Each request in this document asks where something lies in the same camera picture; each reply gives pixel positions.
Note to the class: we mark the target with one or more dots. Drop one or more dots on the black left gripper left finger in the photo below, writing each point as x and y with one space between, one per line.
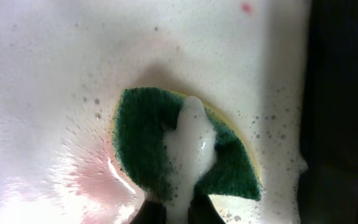
150 213

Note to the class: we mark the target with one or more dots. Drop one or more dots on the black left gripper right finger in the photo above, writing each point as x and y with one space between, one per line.
202 211

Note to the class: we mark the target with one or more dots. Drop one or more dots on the yellow green sponge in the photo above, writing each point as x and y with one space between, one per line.
141 118

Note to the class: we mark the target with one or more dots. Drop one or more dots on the brown plastic tray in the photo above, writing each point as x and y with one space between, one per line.
328 189

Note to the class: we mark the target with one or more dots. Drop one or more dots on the white soapy water tray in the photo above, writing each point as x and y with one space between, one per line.
63 65

